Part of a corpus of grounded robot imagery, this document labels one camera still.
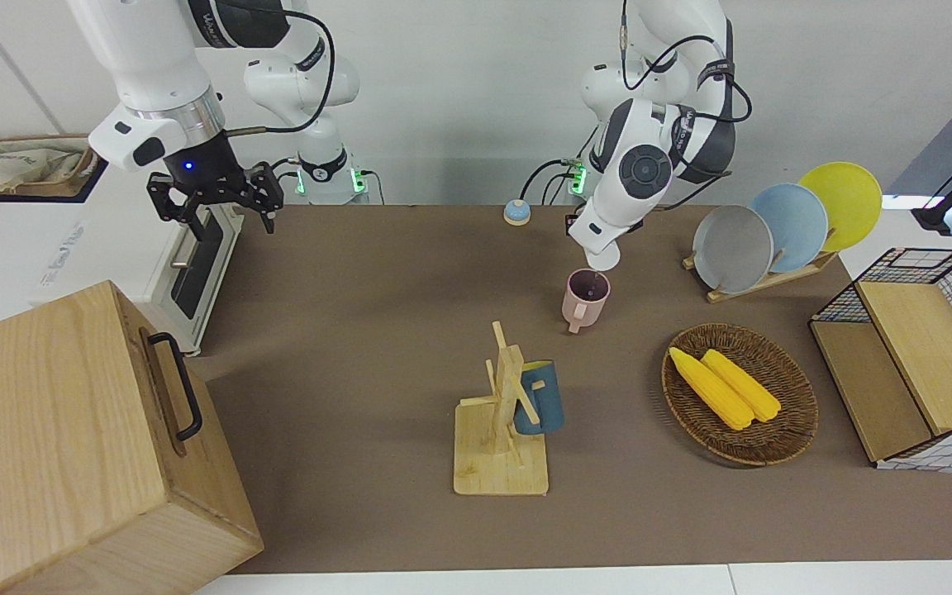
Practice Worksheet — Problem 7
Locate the wooden mug stand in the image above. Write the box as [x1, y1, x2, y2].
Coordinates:
[453, 321, 550, 497]

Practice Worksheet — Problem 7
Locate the wooden plate rack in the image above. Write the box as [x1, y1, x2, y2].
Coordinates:
[683, 248, 840, 304]

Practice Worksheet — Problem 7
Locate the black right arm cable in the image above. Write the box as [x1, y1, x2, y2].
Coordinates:
[224, 0, 336, 136]

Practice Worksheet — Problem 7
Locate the tray with cloth bag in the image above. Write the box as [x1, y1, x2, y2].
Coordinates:
[0, 139, 97, 196]

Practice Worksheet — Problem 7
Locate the grey plate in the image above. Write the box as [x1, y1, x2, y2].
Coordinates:
[692, 204, 775, 295]

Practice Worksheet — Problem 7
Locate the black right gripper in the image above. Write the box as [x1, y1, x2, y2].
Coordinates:
[146, 134, 286, 243]

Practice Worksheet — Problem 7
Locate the black right base cable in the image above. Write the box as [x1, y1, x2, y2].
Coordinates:
[265, 157, 305, 206]

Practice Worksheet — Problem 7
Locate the brown wicker basket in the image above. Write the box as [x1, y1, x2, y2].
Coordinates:
[661, 323, 820, 468]

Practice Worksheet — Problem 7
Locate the brown table mat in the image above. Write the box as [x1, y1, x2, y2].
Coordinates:
[183, 204, 952, 575]

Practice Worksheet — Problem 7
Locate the yellow plate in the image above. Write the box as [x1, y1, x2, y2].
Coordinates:
[798, 162, 883, 254]

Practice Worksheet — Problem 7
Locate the wire basket with wooden lid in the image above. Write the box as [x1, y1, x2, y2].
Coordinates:
[808, 246, 952, 474]

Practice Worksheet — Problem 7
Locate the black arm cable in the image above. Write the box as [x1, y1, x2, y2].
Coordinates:
[620, 0, 754, 125]
[224, 0, 336, 136]

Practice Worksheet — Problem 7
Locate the light blue plate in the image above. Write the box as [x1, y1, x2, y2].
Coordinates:
[747, 183, 830, 274]

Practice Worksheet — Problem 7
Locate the large wooden box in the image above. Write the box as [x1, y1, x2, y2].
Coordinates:
[0, 279, 264, 595]

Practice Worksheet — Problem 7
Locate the black base cable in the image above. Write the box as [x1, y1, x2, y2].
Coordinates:
[520, 124, 601, 206]
[265, 157, 305, 206]

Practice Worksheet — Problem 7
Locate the white toaster oven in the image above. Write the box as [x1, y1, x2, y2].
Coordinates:
[0, 155, 245, 356]

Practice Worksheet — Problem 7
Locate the pink ribbed mug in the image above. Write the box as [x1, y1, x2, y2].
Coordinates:
[561, 269, 612, 335]

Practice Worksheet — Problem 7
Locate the dark blue mug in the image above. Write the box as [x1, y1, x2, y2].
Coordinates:
[512, 360, 566, 436]

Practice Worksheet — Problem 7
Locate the yellow corn cob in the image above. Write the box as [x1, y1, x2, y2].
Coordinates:
[669, 346, 755, 431]
[701, 349, 782, 423]

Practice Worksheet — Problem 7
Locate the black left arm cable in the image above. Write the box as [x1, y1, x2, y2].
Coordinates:
[620, 0, 754, 125]

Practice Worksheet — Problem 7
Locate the cardboard tray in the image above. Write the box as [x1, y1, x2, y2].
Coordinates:
[0, 135, 105, 199]

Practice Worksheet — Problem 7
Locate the black left base cable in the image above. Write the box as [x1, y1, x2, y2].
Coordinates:
[520, 124, 601, 206]

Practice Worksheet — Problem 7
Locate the black box handle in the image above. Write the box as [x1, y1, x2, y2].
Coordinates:
[148, 332, 204, 442]

